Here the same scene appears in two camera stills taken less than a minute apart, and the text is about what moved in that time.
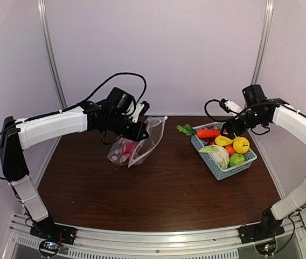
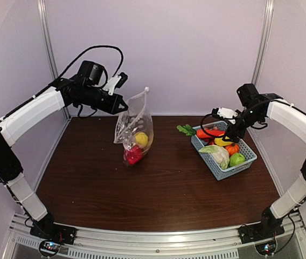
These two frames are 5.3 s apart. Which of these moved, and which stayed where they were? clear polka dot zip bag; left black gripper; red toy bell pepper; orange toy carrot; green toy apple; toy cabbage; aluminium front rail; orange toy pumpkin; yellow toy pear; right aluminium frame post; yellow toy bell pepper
Moved: clear polka dot zip bag; red toy bell pepper; left black gripper; yellow toy pear
Stayed: aluminium front rail; orange toy carrot; green toy apple; yellow toy bell pepper; right aluminium frame post; orange toy pumpkin; toy cabbage
